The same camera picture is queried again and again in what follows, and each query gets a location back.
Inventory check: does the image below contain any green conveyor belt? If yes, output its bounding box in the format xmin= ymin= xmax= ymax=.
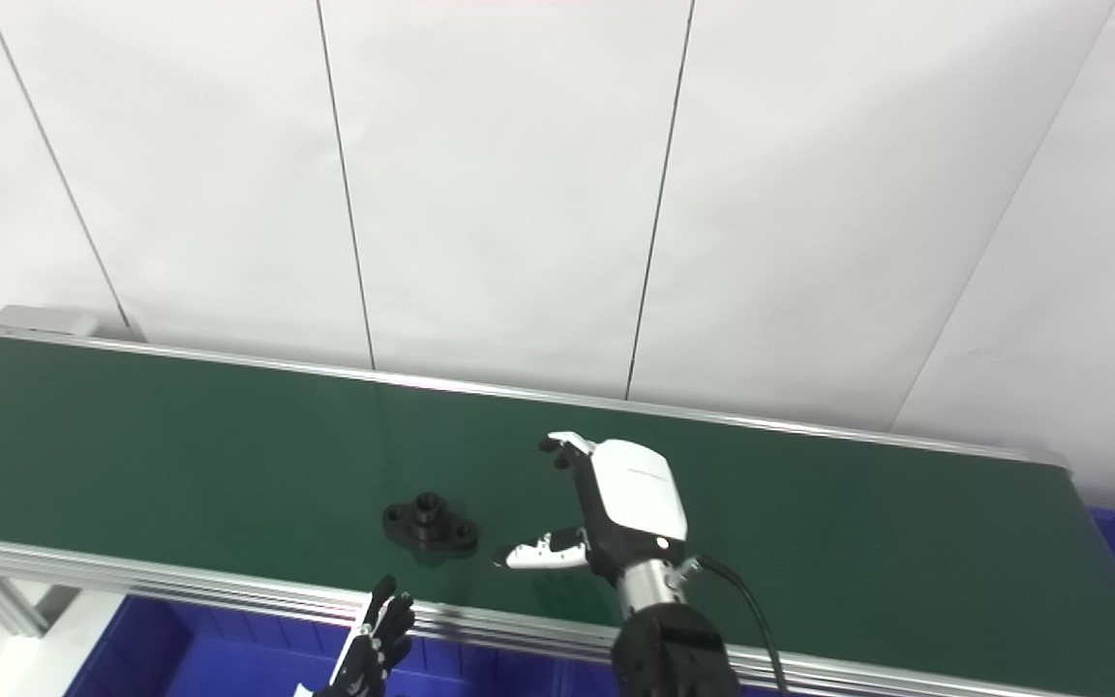
xmin=0 ymin=335 xmax=1115 ymax=697
xmin=0 ymin=319 xmax=1115 ymax=697

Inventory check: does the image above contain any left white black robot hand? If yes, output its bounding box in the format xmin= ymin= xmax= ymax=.
xmin=316 ymin=576 xmax=416 ymax=697

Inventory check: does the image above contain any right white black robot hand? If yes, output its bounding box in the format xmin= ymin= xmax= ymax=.
xmin=494 ymin=431 xmax=690 ymax=584

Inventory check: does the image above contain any black flanged machine part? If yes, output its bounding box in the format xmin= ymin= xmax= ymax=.
xmin=382 ymin=492 xmax=480 ymax=556

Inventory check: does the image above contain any aluminium conveyor support leg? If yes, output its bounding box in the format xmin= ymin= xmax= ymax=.
xmin=0 ymin=568 xmax=80 ymax=639

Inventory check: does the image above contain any grey conveyor end housing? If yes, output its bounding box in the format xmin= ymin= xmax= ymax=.
xmin=0 ymin=305 xmax=100 ymax=341

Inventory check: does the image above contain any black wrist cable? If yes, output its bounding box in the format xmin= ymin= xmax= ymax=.
xmin=678 ymin=555 xmax=793 ymax=697

